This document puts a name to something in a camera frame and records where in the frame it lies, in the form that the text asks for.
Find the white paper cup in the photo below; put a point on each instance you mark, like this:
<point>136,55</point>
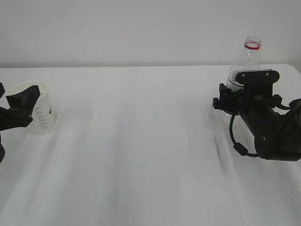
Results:
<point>43,119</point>

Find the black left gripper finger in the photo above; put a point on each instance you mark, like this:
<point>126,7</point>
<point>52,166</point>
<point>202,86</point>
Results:
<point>23,103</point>
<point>2,90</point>

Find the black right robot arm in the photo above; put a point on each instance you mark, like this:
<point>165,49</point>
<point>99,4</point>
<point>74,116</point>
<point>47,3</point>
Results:
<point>276,128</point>

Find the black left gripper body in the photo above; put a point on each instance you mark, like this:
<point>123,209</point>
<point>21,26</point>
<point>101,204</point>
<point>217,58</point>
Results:
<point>13,118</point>

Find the clear Nongfu Spring water bottle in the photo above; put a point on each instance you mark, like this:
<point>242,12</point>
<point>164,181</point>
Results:
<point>248,58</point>

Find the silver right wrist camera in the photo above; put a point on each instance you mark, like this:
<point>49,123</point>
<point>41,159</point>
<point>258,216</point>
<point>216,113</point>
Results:
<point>256,76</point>

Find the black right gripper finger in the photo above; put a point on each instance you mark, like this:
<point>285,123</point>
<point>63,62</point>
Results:
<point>227,100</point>

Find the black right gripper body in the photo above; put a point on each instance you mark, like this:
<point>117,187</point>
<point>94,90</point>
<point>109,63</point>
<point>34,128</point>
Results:
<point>257,95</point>

